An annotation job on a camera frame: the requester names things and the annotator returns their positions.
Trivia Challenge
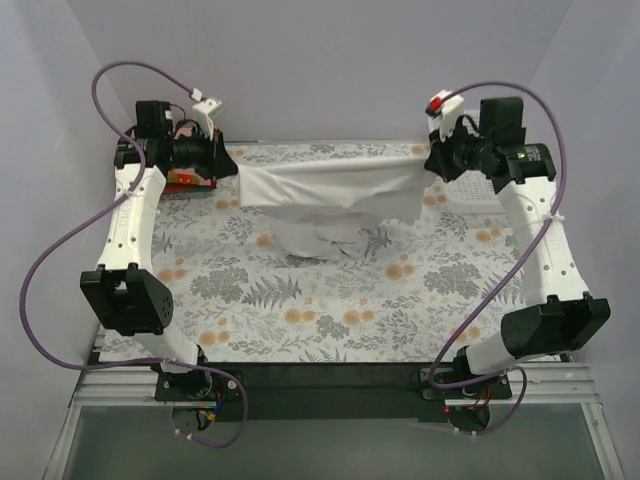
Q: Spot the white plastic mesh basket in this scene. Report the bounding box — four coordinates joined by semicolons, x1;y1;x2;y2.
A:
442;171;504;215

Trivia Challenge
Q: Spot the folded pink printed t shirt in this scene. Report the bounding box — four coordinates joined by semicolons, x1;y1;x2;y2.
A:
174;124;201;141

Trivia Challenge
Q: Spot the floral patterned table mat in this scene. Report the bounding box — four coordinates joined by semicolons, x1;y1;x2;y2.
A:
100;179;525;362

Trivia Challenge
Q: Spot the purple cable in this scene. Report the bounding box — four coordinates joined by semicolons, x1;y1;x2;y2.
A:
19;60;250;450
427;82;569;437

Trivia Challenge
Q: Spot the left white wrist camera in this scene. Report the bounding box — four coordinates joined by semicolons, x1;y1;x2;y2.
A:
189;88;222;140

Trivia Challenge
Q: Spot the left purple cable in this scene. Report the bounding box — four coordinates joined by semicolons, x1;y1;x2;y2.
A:
19;60;250;450

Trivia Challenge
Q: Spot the white t shirt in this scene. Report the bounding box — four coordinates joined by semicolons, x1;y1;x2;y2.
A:
235;156;436;260

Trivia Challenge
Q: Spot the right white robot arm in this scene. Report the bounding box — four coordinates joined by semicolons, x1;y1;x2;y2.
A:
425;90;611;398

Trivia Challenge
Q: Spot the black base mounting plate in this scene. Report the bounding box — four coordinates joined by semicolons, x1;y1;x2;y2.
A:
154;359;512;426

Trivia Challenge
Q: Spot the aluminium extrusion rail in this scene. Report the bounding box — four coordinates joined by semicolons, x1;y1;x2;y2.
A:
45;362;624;479

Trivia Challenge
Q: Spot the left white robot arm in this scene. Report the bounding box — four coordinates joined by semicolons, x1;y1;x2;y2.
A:
80;97;238;400

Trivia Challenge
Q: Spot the folded red t shirt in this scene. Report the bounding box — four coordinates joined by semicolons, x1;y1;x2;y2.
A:
163;168;217;195

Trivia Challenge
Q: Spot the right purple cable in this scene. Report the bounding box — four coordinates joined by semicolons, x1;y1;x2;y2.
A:
427;82;569;437

